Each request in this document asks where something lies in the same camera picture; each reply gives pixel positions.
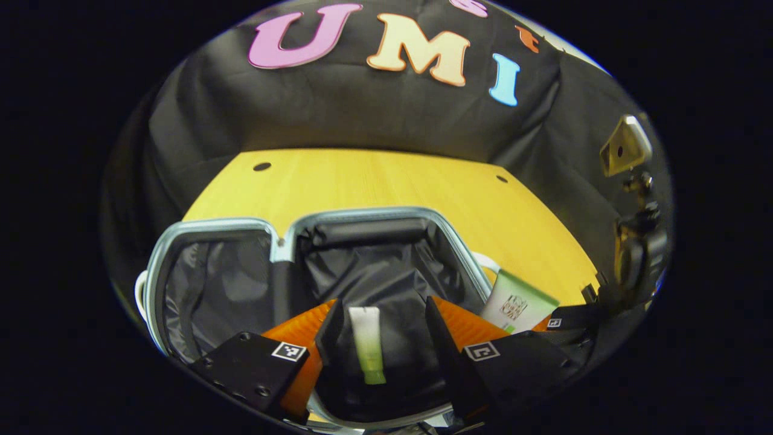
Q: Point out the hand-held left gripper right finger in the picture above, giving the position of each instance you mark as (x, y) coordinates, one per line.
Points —
(444, 350)

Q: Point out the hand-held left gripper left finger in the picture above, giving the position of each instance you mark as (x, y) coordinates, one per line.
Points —
(331, 332)

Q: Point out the light blue suitcase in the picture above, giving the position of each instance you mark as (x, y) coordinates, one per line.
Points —
(223, 290)

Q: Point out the black backdrop cloth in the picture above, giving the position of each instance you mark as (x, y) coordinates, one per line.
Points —
(362, 115)

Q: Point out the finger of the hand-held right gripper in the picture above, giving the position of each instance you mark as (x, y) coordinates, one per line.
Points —
(577, 317)

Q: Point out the small white green tube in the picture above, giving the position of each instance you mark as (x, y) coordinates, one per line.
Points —
(367, 338)

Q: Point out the large white green tube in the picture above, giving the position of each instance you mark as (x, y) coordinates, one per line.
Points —
(513, 302)

